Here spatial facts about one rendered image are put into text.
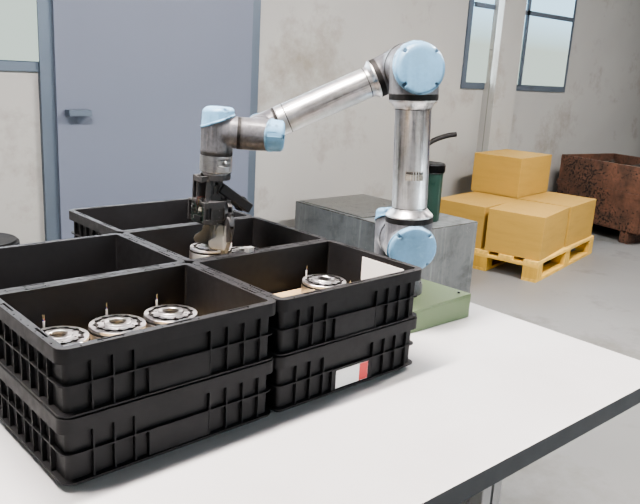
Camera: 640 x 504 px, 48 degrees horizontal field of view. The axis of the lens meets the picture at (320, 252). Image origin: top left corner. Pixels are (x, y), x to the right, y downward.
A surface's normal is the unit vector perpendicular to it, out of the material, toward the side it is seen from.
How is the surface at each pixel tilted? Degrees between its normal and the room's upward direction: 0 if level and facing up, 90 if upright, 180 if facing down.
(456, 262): 90
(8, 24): 90
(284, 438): 0
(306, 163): 90
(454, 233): 90
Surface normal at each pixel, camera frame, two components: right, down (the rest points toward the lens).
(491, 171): -0.65, 0.15
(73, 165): 0.65, 0.22
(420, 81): 0.10, 0.07
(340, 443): 0.06, -0.97
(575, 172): -0.86, 0.08
